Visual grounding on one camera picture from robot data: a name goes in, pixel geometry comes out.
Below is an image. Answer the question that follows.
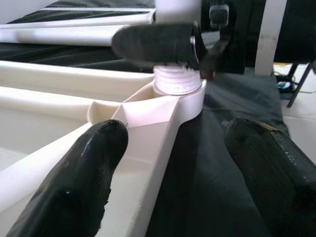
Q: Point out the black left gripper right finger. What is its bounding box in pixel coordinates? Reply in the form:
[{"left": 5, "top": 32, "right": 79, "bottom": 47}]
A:
[{"left": 223, "top": 117, "right": 316, "bottom": 237}]

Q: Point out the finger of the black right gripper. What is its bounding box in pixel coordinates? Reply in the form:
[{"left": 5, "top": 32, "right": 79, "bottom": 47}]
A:
[{"left": 110, "top": 23, "right": 199, "bottom": 67}]

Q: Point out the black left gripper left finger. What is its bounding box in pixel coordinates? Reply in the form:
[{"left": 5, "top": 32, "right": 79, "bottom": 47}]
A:
[{"left": 4, "top": 118, "right": 129, "bottom": 237}]

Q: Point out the white plastic table leg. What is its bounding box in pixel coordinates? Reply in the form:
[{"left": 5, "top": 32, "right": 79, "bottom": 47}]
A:
[
  {"left": 153, "top": 0, "right": 202, "bottom": 96},
  {"left": 0, "top": 10, "right": 157, "bottom": 30},
  {"left": 0, "top": 24, "right": 127, "bottom": 47}
]

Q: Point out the white plastic table top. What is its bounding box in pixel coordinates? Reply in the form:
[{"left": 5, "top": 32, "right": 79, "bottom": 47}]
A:
[{"left": 0, "top": 59, "right": 207, "bottom": 237}]

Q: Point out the black tablecloth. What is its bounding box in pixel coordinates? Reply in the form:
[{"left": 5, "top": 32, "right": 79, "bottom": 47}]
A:
[{"left": 0, "top": 0, "right": 291, "bottom": 237}]

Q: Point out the white tape strip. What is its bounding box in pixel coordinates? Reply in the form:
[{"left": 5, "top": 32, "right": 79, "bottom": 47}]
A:
[{"left": 39, "top": 6, "right": 157, "bottom": 12}]

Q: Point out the black metal table leg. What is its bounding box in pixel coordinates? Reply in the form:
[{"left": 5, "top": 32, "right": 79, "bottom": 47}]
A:
[{"left": 287, "top": 63, "right": 315, "bottom": 109}]

